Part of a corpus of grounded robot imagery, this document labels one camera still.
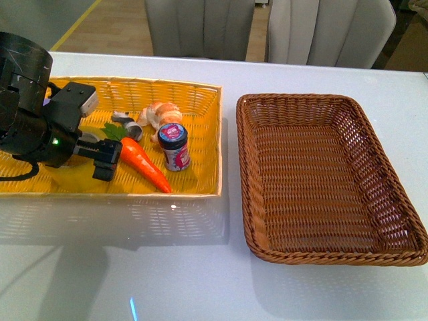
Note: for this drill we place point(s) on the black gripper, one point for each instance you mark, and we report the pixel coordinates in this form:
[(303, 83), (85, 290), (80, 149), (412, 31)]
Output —
[(65, 139)]

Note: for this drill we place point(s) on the yellow clear tape roll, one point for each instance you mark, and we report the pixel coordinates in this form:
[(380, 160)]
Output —
[(76, 175)]

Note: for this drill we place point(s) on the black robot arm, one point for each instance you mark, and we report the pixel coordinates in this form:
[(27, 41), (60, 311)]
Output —
[(40, 121)]

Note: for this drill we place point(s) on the yellow wicker basket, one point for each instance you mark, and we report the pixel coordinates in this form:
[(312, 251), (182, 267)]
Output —
[(201, 107)]

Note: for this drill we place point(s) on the brown wicker basket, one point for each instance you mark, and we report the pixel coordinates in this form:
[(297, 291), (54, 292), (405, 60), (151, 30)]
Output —
[(317, 186)]

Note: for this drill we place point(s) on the orange toy carrot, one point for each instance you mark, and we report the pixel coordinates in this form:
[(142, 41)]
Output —
[(135, 156)]

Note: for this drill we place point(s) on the croissant bread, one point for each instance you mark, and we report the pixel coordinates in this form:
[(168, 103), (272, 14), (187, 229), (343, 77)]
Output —
[(159, 114)]

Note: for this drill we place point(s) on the small printed jar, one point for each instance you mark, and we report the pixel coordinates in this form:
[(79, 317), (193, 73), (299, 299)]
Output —
[(173, 140)]

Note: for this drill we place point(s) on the left grey upholstered chair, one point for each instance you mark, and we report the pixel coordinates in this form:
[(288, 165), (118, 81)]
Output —
[(207, 29)]

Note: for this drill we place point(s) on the grey upholstered chair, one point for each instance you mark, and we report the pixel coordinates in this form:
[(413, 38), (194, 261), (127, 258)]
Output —
[(207, 29), (346, 34)]

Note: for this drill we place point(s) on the right grey upholstered chair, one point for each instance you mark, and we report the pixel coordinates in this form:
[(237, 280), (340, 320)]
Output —
[(346, 34)]

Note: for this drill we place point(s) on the brown sofa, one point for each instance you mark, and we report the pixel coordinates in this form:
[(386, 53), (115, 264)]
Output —
[(419, 6)]

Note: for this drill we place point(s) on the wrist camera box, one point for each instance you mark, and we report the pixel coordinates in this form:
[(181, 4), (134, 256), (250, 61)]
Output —
[(89, 100)]

